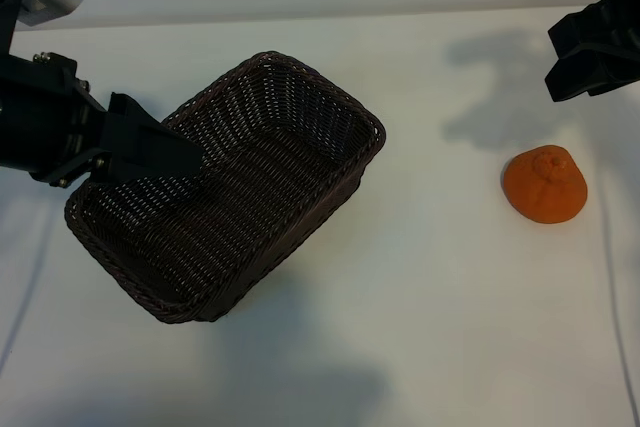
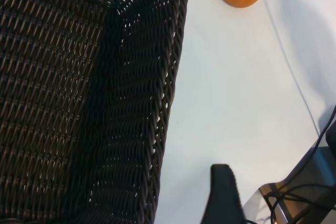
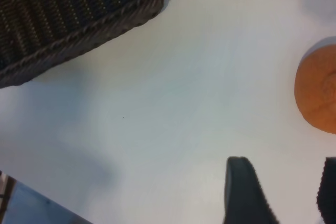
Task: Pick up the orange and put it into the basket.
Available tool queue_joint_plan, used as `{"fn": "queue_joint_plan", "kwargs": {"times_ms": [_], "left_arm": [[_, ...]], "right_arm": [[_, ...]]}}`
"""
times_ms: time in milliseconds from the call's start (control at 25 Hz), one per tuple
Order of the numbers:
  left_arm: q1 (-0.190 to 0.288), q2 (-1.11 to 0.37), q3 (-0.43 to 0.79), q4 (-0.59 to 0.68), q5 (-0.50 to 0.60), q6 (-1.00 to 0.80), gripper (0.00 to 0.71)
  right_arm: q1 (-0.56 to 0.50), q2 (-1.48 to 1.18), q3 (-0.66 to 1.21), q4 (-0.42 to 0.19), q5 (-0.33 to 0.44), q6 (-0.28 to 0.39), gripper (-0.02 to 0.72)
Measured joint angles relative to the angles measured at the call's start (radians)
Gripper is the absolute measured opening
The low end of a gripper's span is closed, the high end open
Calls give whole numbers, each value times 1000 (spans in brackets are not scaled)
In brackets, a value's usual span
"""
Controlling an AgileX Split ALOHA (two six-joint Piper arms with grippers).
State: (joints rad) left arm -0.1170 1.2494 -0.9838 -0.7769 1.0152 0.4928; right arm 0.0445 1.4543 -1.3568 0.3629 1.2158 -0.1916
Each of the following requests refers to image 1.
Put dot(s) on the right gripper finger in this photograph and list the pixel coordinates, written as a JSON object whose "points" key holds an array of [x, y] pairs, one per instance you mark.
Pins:
{"points": [[600, 29], [580, 76]]}

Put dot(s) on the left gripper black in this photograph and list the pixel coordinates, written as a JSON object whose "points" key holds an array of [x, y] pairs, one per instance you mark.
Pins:
{"points": [[45, 117]]}

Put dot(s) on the dark brown wicker basket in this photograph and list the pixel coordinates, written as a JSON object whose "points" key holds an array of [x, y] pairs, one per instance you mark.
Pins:
{"points": [[250, 172]]}

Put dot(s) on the orange fruit with knob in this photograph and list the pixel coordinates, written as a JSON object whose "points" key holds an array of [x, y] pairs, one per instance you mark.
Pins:
{"points": [[542, 192]]}

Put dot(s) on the black left camera bracket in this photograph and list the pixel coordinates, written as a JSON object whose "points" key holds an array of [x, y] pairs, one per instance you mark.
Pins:
{"points": [[7, 12]]}

